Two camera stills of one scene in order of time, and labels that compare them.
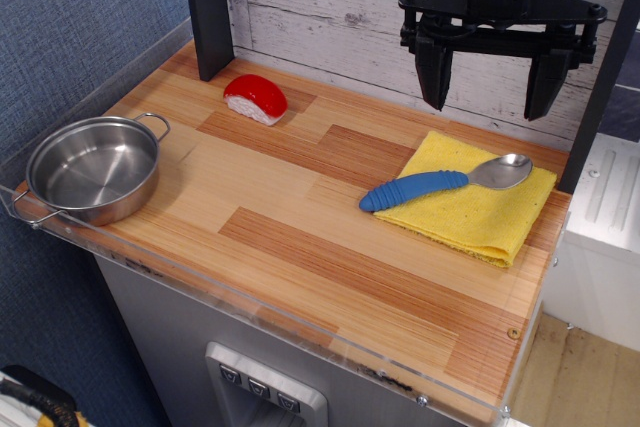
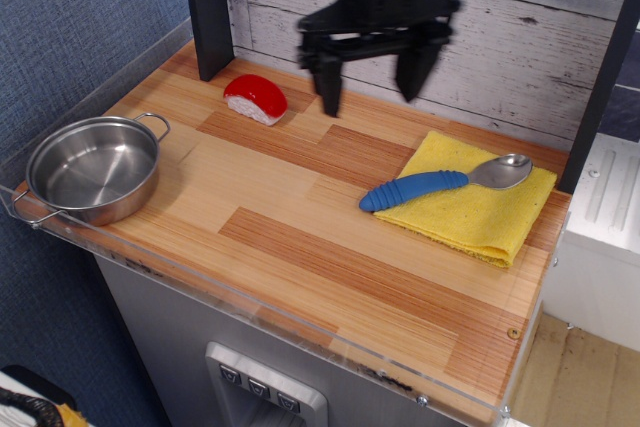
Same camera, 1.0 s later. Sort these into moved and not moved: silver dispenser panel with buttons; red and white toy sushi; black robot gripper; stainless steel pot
Moved: black robot gripper
Not moved: red and white toy sushi; silver dispenser panel with buttons; stainless steel pot
